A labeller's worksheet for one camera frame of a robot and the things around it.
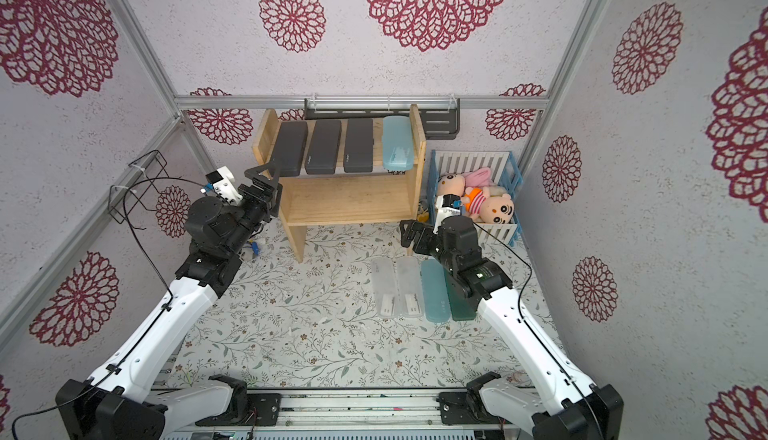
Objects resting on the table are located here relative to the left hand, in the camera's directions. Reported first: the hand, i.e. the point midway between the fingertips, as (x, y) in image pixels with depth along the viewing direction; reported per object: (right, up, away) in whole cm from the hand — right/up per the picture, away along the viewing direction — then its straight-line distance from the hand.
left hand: (282, 172), depth 66 cm
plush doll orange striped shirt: (+56, -6, +32) cm, 64 cm away
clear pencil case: (+23, -30, +32) cm, 49 cm away
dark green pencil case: (+47, -37, +26) cm, 65 cm away
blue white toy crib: (+69, +8, +47) cm, 84 cm away
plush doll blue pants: (+46, +3, +40) cm, 61 cm away
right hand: (+32, -13, +9) cm, 36 cm away
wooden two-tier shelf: (+9, -4, +27) cm, 28 cm away
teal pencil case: (+39, -32, +29) cm, 58 cm away
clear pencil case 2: (+31, -31, +29) cm, 53 cm away
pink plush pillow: (+58, +6, +45) cm, 74 cm away
